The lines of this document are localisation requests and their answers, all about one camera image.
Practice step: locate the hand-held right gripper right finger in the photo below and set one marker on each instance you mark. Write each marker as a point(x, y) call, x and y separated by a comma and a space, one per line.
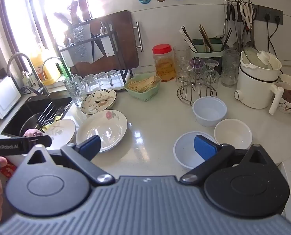
point(204, 148)

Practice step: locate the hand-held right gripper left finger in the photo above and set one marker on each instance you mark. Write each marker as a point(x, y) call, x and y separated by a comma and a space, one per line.
point(90, 145)

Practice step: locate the translucent plastic bowl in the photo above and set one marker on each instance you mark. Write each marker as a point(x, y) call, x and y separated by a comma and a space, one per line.
point(209, 110)
point(184, 149)

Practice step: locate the white leaf print plate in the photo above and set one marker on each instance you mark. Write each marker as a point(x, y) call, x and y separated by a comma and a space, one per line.
point(62, 131)

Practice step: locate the rabbit print plate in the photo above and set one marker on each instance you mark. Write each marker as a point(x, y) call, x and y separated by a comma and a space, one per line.
point(98, 101)

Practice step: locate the purple cloth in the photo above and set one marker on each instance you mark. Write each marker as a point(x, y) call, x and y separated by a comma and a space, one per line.
point(32, 133)

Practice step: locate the red packet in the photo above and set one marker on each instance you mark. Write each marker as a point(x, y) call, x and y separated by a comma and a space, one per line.
point(8, 171)

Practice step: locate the black sink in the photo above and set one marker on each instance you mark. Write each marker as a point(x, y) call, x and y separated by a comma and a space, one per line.
point(15, 120)

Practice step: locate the cream ceramic bowl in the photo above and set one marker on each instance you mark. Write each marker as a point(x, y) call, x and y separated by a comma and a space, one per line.
point(233, 133)

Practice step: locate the black sink rack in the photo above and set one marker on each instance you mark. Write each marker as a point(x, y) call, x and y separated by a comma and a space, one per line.
point(47, 115)

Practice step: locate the white box appliance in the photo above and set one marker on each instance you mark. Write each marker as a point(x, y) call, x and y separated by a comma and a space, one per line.
point(3, 98)

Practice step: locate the white drip tray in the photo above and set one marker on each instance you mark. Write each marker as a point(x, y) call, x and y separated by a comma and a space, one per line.
point(103, 91)

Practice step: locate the textured glass pitcher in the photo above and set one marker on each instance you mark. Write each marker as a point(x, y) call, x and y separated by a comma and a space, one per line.
point(74, 88)

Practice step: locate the clear drinking glass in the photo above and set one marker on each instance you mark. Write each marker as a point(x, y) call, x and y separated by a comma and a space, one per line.
point(103, 80)
point(116, 78)
point(91, 83)

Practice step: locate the tall curved metal faucet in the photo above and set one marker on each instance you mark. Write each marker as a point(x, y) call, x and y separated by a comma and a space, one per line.
point(43, 89)

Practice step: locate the green plastic basket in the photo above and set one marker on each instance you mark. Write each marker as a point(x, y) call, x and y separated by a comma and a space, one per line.
point(140, 95)

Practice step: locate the white electric cooker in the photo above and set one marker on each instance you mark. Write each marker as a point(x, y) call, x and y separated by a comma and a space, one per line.
point(254, 88)

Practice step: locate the green bottle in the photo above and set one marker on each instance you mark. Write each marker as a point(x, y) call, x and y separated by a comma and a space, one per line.
point(63, 69)

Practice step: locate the bundle of dry noodles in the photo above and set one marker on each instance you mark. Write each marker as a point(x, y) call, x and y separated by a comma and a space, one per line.
point(143, 83)

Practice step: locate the yellow oil bottle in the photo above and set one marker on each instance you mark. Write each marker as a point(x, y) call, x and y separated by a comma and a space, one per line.
point(46, 71)

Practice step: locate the tall textured glass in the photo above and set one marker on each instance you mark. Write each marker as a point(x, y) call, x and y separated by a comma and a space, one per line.
point(230, 68)
point(181, 53)

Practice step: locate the purple tinted stemmed glass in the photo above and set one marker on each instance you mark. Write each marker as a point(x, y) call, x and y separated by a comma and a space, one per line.
point(196, 63)

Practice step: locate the green chopstick holder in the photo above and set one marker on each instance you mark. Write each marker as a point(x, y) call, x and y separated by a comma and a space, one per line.
point(206, 55)

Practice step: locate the small curved metal faucet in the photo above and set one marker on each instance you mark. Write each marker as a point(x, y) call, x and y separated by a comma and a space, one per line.
point(51, 58)

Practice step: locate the glass pot lid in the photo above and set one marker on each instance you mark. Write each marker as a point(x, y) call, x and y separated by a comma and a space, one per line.
point(254, 56)

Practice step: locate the textured grey utensil holder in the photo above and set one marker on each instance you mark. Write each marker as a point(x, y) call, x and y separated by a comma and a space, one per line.
point(81, 39)

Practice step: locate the black dish rack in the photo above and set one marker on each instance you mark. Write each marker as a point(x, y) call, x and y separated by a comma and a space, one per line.
point(115, 41)

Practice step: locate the brown wooden cutting board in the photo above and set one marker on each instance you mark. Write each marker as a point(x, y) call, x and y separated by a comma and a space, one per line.
point(125, 41)

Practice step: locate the bunch of chopsticks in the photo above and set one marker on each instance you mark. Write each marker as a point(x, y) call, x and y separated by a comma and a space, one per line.
point(204, 36)

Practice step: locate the hanging metal ladle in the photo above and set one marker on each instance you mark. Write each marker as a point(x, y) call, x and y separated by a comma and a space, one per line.
point(249, 39)

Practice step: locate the bunch of kitchen utensils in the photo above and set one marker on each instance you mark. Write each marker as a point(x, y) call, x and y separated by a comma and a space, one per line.
point(72, 14)

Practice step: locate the brown window frame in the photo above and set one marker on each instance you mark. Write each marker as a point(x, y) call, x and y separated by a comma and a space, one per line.
point(3, 12)

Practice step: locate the dark wall socket strip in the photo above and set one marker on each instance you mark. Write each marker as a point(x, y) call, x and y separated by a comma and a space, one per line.
point(271, 11)

